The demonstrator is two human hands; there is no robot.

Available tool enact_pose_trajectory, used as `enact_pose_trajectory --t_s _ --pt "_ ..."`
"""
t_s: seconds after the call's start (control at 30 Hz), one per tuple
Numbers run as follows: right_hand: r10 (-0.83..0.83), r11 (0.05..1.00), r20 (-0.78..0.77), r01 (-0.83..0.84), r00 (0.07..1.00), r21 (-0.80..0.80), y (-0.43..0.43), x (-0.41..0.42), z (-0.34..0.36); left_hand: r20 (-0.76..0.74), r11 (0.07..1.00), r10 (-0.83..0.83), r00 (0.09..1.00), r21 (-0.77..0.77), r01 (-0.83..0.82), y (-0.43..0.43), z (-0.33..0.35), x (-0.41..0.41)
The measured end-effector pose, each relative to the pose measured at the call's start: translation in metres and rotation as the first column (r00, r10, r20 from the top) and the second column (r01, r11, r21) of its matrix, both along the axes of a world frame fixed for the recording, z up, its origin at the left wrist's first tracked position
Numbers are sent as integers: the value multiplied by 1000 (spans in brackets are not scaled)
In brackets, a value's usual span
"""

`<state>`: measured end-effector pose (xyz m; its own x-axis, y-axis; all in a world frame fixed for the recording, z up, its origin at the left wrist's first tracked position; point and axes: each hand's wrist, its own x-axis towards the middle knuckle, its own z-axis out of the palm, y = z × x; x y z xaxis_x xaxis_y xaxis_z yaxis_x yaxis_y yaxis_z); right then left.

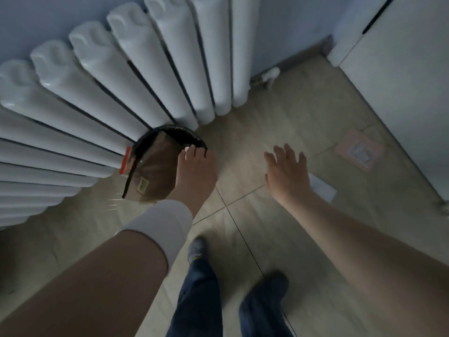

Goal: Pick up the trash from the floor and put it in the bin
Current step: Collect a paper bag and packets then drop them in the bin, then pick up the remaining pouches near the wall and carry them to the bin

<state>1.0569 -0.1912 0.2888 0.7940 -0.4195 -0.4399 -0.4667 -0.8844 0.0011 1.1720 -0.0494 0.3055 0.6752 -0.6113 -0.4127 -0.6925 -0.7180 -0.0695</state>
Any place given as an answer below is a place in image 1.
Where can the person's right hand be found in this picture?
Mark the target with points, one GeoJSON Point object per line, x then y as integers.
{"type": "Point", "coordinates": [288, 178]}

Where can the person's left hand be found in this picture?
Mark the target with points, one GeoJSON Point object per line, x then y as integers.
{"type": "Point", "coordinates": [194, 177]}

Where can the person's right little finger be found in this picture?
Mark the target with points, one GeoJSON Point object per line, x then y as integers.
{"type": "Point", "coordinates": [302, 160]}

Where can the person's left fingers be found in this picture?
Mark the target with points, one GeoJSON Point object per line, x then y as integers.
{"type": "Point", "coordinates": [193, 152]}

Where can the person's right middle finger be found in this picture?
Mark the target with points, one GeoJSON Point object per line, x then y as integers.
{"type": "Point", "coordinates": [279, 154]}

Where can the person's left forearm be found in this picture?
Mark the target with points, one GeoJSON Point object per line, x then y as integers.
{"type": "Point", "coordinates": [94, 287]}

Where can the person's right forearm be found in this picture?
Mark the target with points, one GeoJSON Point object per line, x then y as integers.
{"type": "Point", "coordinates": [364, 266]}

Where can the white paper sheet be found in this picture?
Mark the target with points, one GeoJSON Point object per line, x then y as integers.
{"type": "Point", "coordinates": [323, 189]}

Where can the brown paper bag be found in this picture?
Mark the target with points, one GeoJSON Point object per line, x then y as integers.
{"type": "Point", "coordinates": [158, 168]}

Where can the pink flat packet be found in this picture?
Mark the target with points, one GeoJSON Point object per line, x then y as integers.
{"type": "Point", "coordinates": [358, 150]}

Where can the clear packet with orange edge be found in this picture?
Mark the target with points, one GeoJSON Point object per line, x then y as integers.
{"type": "Point", "coordinates": [125, 161]}

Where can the white radiator valve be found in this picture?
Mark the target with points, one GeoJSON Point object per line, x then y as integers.
{"type": "Point", "coordinates": [268, 76]}

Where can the white wristband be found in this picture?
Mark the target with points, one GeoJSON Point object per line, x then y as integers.
{"type": "Point", "coordinates": [165, 228]}

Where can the grey sock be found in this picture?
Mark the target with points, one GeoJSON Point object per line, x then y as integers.
{"type": "Point", "coordinates": [198, 249]}

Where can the grey skirting board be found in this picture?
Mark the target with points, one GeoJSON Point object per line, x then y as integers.
{"type": "Point", "coordinates": [298, 54]}

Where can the white column radiator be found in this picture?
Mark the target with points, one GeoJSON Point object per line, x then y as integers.
{"type": "Point", "coordinates": [105, 73]}

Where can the white cabinet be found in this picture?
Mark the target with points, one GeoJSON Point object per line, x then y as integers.
{"type": "Point", "coordinates": [403, 77]}

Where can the blue jeans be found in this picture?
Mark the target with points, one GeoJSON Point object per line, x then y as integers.
{"type": "Point", "coordinates": [198, 301]}

